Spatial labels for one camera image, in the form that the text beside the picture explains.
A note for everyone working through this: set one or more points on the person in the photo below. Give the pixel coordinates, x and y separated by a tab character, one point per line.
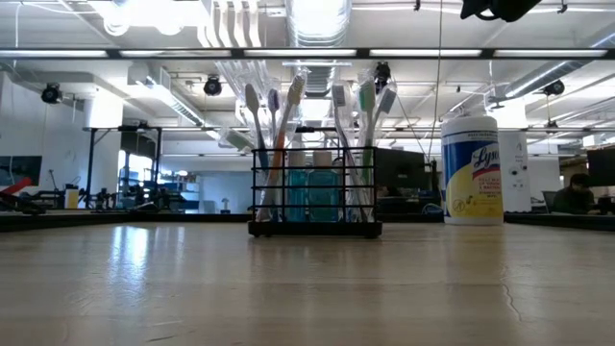
575	197

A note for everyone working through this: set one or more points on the black background workstation frame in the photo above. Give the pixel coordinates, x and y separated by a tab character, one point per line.
90	163

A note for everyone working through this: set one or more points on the teal mouthwash bottle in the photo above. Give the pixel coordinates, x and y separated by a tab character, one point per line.
323	192
297	192

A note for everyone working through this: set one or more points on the black monitor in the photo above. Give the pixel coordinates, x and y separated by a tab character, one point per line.
21	165
601	168

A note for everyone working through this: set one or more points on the white yellow blue wipes canister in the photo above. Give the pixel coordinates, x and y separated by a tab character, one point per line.
473	168

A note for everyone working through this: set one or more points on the yellow container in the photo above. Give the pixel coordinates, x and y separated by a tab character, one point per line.
72	199

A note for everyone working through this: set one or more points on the black cabinet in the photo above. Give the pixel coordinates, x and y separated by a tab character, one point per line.
399	173

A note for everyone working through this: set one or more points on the black overhead light bar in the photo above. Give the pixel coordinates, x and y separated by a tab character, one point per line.
362	53

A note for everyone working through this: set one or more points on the blue toothbrush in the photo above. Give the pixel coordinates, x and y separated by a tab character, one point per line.
387	101
252	98

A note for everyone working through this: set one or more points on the black aluminium table frame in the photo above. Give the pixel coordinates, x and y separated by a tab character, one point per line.
48	220

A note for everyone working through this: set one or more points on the black ceiling spotlight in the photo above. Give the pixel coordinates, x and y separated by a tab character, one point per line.
382	69
212	85
554	87
51	92

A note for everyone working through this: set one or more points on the silver ceiling duct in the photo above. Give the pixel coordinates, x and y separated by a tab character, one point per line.
317	29
538	79

